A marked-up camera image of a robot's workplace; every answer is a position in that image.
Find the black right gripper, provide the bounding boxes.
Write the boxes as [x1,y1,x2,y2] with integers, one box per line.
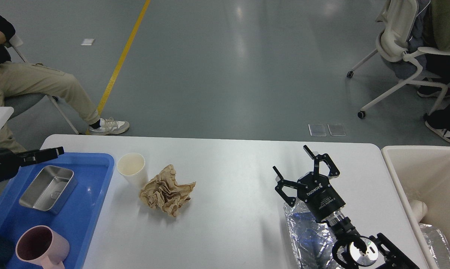
[272,145,346,223]

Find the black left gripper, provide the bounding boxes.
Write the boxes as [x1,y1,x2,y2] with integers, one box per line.
[0,146,65,182]

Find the stainless steel rectangular tray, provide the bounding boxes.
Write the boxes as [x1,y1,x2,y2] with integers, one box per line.
[19,165,78,215]

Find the pink mug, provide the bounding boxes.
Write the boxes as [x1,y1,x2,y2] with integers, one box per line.
[15,225,71,269]

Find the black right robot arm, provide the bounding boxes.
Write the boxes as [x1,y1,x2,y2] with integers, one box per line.
[273,145,418,269]

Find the aluminium foil tray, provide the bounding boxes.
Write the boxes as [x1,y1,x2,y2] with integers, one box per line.
[283,201,342,269]

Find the grey office chair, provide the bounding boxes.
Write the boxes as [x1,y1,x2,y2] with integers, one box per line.
[4,34,81,135]

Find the blue plastic tray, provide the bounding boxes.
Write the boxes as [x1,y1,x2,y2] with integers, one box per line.
[0,152,114,269]

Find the white paper cup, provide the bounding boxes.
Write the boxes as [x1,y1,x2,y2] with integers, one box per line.
[117,153,148,189]

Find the white cup in bin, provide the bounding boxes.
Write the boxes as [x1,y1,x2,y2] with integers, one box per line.
[409,200,428,222]

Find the white plastic bin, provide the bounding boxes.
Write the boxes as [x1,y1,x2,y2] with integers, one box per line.
[382,145,450,269]

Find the crumpled brown paper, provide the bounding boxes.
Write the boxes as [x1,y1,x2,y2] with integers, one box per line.
[139,164,196,217]

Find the crumpled foil in bin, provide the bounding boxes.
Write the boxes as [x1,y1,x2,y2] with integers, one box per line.
[417,223,450,269]

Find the seated person olive jacket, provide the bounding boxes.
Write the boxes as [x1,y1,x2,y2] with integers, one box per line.
[423,0,450,143]

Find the white office chair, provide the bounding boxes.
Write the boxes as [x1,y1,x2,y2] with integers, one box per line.
[347,0,450,119]

